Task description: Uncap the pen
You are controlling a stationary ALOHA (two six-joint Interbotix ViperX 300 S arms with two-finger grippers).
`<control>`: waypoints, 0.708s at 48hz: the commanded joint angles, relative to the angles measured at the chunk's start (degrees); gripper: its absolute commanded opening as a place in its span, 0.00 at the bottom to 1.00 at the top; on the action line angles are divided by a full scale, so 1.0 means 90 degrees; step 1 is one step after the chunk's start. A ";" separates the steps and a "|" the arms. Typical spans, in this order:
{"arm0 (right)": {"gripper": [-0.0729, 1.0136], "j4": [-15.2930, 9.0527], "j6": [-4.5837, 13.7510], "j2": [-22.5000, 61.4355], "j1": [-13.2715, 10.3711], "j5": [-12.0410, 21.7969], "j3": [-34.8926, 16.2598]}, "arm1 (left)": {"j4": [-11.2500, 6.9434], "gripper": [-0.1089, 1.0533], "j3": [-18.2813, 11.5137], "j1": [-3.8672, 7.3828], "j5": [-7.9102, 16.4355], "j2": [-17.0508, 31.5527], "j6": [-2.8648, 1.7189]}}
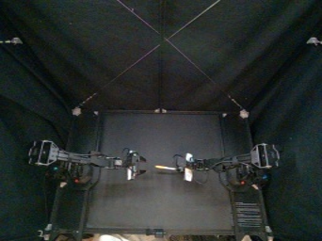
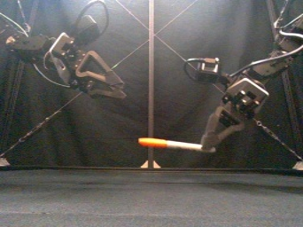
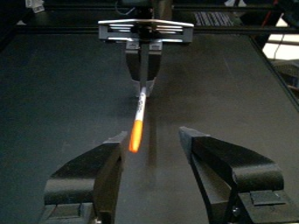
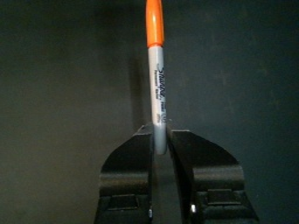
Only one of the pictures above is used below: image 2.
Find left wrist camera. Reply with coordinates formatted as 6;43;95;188
73;14;102;46

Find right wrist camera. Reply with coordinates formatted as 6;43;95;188
194;57;224;84

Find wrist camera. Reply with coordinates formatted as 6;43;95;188
73;14;102;46
194;57;224;84

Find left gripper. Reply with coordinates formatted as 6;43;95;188
45;32;129;100

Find grey marker pen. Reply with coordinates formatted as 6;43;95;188
138;137;218;153

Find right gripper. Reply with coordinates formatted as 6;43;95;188
201;77;270;153

